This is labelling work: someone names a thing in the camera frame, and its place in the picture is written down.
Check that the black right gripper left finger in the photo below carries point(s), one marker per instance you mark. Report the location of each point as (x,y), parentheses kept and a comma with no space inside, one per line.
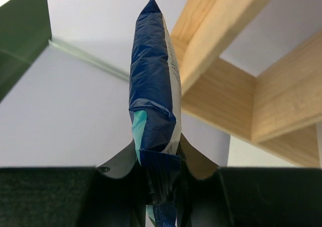
(108,195)

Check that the grey aluminium frame post left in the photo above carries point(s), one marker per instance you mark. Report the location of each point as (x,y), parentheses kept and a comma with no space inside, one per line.
(89,58)

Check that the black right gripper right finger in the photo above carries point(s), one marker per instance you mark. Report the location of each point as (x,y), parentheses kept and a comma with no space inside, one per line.
(210,195)

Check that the blue Burts sea salt bag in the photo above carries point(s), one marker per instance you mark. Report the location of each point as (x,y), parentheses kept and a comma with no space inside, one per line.
(155,112)

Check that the wooden two-tier shelf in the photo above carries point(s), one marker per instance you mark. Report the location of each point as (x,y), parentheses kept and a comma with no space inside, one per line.
(252,68)

